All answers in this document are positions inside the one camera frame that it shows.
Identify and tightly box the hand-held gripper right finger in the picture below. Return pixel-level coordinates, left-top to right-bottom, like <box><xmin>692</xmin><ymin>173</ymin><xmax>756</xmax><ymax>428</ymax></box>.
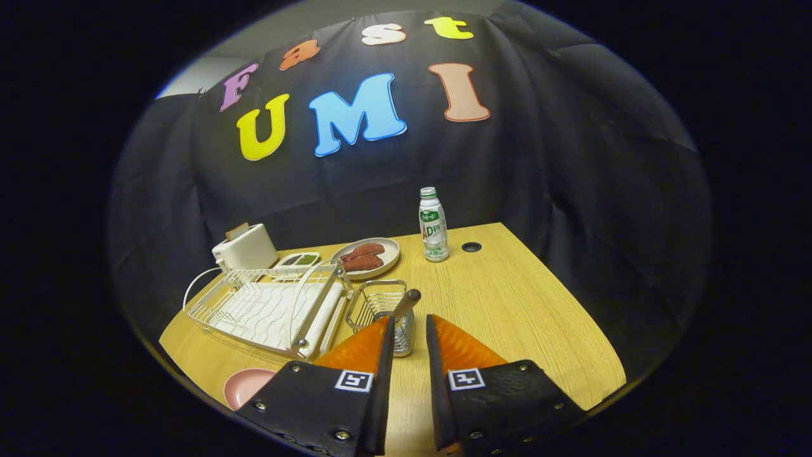
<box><xmin>425</xmin><ymin>314</ymin><xmax>587</xmax><ymax>457</ymax></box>

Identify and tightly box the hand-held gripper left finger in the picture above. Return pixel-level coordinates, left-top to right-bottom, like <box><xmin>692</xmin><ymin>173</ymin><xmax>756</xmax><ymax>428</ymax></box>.
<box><xmin>235</xmin><ymin>315</ymin><xmax>396</xmax><ymax>457</ymax></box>

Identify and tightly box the metal wire basket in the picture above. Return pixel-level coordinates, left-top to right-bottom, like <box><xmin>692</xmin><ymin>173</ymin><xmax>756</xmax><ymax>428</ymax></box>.
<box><xmin>345</xmin><ymin>279</ymin><xmax>417</xmax><ymax>358</ymax></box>

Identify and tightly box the dark-handled spoon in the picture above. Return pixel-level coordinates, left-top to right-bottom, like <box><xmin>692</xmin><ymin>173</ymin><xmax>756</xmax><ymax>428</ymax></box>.
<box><xmin>390</xmin><ymin>289</ymin><xmax>422</xmax><ymax>321</ymax></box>

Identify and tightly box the white wire dish rack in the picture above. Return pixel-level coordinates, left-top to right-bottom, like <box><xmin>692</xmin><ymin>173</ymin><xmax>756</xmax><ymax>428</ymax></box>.
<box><xmin>183</xmin><ymin>259</ymin><xmax>353</xmax><ymax>361</ymax></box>

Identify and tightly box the pink plate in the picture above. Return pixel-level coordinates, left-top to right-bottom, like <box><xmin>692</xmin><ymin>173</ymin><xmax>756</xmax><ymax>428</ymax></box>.
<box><xmin>223</xmin><ymin>368</ymin><xmax>278</xmax><ymax>411</ymax></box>

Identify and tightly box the beige plate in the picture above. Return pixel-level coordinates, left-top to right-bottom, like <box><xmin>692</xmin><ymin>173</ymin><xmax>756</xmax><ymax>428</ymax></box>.
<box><xmin>331</xmin><ymin>237</ymin><xmax>401</xmax><ymax>281</ymax></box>

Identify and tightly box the white drink bottle green label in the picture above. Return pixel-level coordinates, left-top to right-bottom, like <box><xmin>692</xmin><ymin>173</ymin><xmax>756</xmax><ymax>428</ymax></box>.
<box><xmin>419</xmin><ymin>187</ymin><xmax>450</xmax><ymax>263</ymax></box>

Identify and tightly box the white divided tray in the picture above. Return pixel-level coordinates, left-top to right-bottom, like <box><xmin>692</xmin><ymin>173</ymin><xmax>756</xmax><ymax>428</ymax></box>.
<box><xmin>273</xmin><ymin>252</ymin><xmax>322</xmax><ymax>280</ymax></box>

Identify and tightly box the white toaster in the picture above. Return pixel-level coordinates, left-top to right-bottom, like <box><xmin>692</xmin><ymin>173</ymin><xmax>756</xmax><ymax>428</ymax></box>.
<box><xmin>212</xmin><ymin>223</ymin><xmax>279</xmax><ymax>274</ymax></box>

